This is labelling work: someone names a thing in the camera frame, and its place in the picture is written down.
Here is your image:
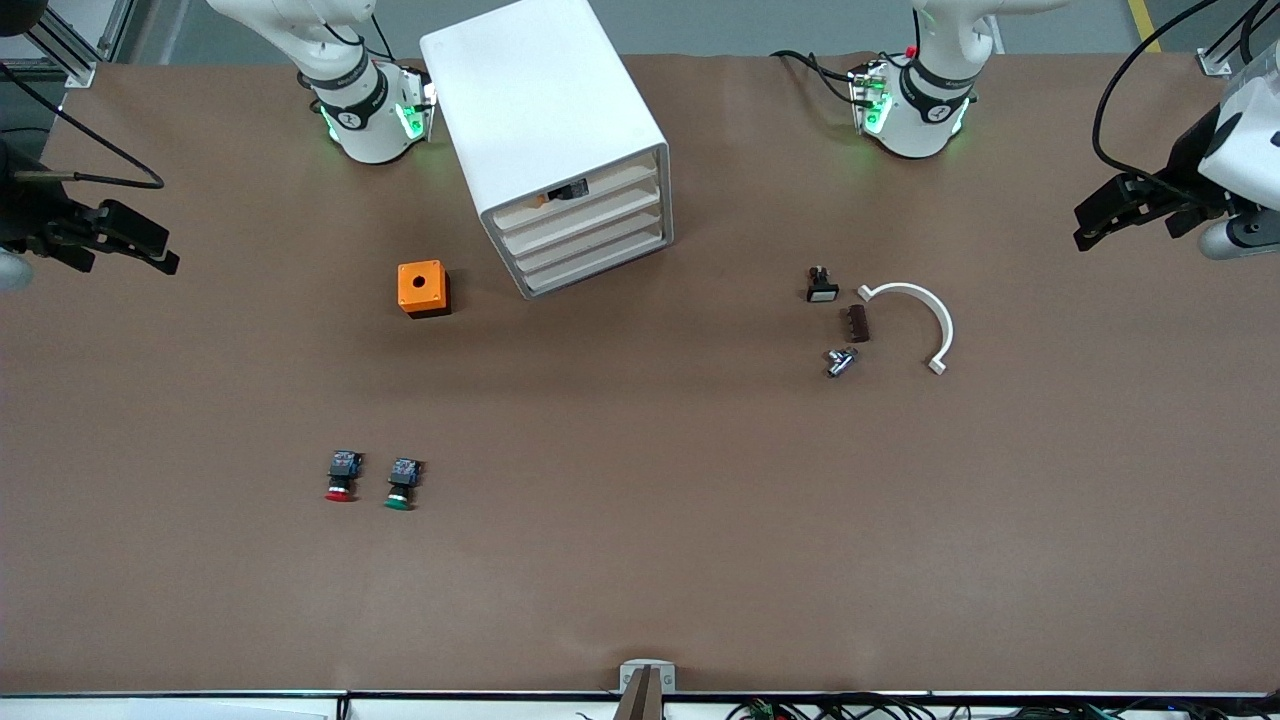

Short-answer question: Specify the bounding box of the red push button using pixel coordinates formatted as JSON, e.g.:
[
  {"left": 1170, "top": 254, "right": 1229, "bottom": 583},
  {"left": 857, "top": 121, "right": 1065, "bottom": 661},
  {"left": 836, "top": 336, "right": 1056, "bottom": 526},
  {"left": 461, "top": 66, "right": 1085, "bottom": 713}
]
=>
[{"left": 324, "top": 450, "right": 363, "bottom": 503}]

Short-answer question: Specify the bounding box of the green push button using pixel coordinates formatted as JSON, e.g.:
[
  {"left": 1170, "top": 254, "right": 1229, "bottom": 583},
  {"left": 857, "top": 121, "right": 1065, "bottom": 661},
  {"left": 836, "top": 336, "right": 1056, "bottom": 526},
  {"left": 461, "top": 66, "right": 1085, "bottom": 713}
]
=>
[{"left": 384, "top": 457, "right": 423, "bottom": 511}]

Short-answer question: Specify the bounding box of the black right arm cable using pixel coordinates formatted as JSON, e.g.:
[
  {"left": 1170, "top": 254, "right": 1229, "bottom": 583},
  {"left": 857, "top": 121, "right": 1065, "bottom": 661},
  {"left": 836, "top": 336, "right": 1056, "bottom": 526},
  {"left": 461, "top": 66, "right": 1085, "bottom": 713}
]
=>
[{"left": 0, "top": 60, "right": 166, "bottom": 191}]

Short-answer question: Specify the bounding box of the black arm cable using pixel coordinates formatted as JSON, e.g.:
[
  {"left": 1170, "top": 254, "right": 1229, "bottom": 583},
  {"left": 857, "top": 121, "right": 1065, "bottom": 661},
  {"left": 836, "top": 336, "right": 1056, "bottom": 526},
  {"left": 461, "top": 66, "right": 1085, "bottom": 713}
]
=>
[
  {"left": 0, "top": 60, "right": 166, "bottom": 191},
  {"left": 1092, "top": 0, "right": 1280, "bottom": 189}
]

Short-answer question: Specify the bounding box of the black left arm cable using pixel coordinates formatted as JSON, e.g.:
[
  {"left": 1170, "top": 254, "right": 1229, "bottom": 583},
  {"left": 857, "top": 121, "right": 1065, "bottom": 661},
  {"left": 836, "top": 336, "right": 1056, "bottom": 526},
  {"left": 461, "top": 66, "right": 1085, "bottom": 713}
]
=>
[{"left": 1092, "top": 0, "right": 1280, "bottom": 189}]

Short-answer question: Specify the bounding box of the aluminium frame post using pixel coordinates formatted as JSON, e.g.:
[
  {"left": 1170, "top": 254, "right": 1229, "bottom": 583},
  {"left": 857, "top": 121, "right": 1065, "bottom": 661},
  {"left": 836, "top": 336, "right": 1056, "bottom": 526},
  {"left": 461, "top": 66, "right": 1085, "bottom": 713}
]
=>
[
  {"left": 1196, "top": 0, "right": 1280, "bottom": 77},
  {"left": 20, "top": 0, "right": 136, "bottom": 88}
]

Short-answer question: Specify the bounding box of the white curved plastic bracket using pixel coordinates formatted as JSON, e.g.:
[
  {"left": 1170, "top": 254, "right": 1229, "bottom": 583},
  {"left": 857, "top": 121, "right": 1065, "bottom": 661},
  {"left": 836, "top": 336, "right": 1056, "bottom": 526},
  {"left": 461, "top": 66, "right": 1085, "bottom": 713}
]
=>
[{"left": 857, "top": 282, "right": 955, "bottom": 376}]

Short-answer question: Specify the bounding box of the orange button enclosure box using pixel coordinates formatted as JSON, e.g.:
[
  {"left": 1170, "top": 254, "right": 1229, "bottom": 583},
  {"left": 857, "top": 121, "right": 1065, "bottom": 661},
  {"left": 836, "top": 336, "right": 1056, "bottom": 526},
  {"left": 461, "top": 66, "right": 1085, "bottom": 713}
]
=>
[{"left": 397, "top": 260, "right": 452, "bottom": 319}]

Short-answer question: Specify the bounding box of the black base power cable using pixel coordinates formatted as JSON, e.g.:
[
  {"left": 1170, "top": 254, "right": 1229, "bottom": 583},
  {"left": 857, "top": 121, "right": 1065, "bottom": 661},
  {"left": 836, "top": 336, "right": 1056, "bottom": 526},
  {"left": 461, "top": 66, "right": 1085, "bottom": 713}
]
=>
[{"left": 770, "top": 48, "right": 863, "bottom": 106}]

